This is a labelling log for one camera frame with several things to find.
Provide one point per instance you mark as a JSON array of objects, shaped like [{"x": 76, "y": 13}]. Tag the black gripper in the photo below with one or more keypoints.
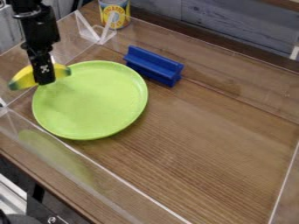
[{"x": 42, "y": 34}]

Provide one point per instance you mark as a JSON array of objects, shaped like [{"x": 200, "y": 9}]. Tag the yellow toy banana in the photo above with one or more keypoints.
[{"x": 23, "y": 79}]

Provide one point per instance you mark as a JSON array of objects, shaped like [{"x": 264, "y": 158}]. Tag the green round plate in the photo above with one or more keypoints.
[{"x": 92, "y": 104}]

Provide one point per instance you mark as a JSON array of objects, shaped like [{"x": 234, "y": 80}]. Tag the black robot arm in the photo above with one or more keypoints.
[{"x": 40, "y": 31}]

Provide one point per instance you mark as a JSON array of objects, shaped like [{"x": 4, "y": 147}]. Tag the blue plastic block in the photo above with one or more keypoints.
[{"x": 154, "y": 65}]

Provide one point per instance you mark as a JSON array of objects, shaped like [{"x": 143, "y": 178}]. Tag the yellow labelled tin can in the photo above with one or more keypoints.
[{"x": 116, "y": 9}]

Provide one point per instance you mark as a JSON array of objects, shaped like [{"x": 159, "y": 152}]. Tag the clear acrylic corner bracket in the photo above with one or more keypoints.
[{"x": 95, "y": 33}]

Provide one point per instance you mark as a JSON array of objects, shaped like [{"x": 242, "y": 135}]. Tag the clear acrylic enclosure wall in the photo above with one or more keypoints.
[{"x": 208, "y": 158}]

